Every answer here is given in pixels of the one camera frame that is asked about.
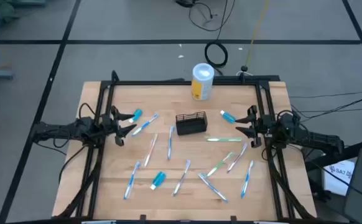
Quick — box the purple white toothbrush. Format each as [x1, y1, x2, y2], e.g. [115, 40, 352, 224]
[172, 159, 192, 197]
[226, 142, 249, 174]

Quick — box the small black ball mount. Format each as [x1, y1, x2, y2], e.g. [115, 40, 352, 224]
[239, 64, 251, 82]

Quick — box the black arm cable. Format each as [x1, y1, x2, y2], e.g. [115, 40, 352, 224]
[302, 157, 362, 206]
[58, 144, 88, 184]

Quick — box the black wire toothbrush caddy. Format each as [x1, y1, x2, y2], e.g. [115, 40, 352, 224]
[175, 111, 208, 136]

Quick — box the teal tube with white cap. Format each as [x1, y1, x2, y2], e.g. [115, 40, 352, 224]
[220, 110, 237, 124]
[149, 170, 167, 191]
[128, 108, 144, 124]

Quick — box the black aluminium table frame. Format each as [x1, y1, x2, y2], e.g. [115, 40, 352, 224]
[55, 70, 317, 224]

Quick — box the green white toothbrush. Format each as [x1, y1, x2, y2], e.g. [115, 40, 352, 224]
[204, 136, 243, 143]
[206, 151, 235, 178]

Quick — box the yellow hanging cable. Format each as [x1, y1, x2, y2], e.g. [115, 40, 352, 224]
[244, 0, 271, 68]

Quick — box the thin black floor cable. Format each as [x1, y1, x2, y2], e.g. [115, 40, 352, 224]
[292, 92, 362, 121]
[188, 0, 236, 43]
[289, 90, 362, 99]

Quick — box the black stand beam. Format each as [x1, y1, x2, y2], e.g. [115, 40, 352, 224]
[305, 136, 362, 171]

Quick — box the coiled black floor cable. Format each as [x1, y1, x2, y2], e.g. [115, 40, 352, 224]
[204, 41, 229, 68]

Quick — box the black power adapter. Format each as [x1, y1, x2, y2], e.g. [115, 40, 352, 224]
[174, 0, 196, 9]

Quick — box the white yellow wipes canister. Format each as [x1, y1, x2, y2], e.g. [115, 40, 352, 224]
[190, 63, 215, 101]

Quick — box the white paper sign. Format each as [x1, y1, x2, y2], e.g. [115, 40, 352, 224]
[322, 160, 356, 197]

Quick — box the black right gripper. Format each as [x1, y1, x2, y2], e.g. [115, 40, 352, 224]
[234, 105, 274, 149]

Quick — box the orange white toothbrush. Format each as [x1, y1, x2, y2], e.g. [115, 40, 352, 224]
[143, 133, 159, 168]

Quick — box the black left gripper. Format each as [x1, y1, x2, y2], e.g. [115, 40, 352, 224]
[99, 105, 138, 147]

